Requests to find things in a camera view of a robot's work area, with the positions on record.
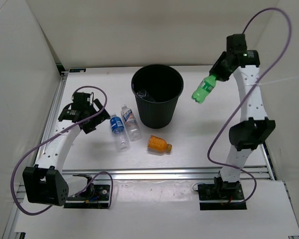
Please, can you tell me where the blue label water bottle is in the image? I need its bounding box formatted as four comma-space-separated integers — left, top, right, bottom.
110, 114, 129, 151

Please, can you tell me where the green soda bottle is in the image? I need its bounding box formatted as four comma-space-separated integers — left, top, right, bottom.
191, 75, 216, 104

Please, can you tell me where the clear unlabelled plastic bottle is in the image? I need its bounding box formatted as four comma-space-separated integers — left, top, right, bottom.
137, 89, 152, 101

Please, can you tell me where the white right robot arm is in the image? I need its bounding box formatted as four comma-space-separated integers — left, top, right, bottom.
209, 34, 276, 199

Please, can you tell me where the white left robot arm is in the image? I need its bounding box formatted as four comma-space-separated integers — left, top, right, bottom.
22, 92, 110, 206

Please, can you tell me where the black plastic waste bin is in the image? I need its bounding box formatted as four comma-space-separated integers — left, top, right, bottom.
131, 64, 184, 129

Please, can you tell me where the white orange label bottle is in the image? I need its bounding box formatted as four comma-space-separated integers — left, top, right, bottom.
121, 105, 141, 141

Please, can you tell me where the orange juice bottle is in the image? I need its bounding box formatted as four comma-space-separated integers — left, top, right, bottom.
148, 135, 172, 154

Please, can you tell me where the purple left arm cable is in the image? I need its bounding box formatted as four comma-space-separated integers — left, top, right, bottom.
10, 85, 113, 215

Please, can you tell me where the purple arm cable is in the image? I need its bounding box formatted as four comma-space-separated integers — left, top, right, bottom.
10, 85, 113, 215
207, 7, 293, 206

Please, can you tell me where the aluminium left side rail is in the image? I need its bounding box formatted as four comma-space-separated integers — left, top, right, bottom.
56, 63, 66, 99

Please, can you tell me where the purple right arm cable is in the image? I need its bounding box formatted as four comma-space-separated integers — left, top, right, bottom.
207, 7, 293, 206

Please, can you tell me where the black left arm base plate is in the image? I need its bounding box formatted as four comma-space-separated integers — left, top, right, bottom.
63, 184, 111, 209

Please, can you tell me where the aluminium right side rail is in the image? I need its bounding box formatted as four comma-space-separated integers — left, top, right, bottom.
261, 142, 277, 180

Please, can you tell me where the aluminium front table rail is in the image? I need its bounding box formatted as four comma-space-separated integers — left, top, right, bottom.
59, 168, 272, 181

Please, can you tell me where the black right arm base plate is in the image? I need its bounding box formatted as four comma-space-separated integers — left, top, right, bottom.
196, 184, 247, 211

